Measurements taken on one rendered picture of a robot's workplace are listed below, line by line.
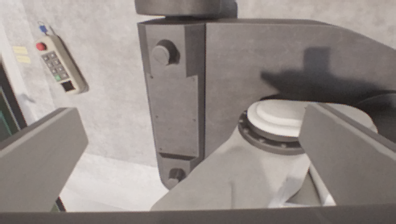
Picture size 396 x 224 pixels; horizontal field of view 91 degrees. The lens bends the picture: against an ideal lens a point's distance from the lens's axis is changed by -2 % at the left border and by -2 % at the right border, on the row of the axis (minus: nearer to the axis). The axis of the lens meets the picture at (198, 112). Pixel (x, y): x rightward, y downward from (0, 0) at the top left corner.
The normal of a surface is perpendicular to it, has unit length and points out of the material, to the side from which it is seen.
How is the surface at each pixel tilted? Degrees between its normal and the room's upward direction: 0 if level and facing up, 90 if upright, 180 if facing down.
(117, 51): 0
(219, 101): 0
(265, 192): 90
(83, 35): 0
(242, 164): 90
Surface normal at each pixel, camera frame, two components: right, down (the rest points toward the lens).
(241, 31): -0.18, 0.48
